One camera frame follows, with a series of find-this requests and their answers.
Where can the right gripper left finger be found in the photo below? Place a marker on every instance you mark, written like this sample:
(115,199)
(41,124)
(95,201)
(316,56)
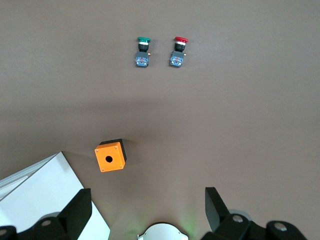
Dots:
(75,212)

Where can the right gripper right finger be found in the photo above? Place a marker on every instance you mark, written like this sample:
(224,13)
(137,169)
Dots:
(217,215)

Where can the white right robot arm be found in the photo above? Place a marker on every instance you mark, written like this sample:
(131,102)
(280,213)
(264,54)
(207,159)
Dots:
(162,232)

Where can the white drawer cabinet shell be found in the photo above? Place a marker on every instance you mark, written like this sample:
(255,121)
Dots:
(37,195)

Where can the red push button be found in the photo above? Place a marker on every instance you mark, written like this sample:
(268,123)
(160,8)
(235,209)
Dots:
(177,61)

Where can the green push button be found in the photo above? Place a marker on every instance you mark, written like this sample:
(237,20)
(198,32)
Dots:
(142,61)

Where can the orange button enclosure box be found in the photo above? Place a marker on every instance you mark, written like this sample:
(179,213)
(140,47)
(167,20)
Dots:
(115,155)

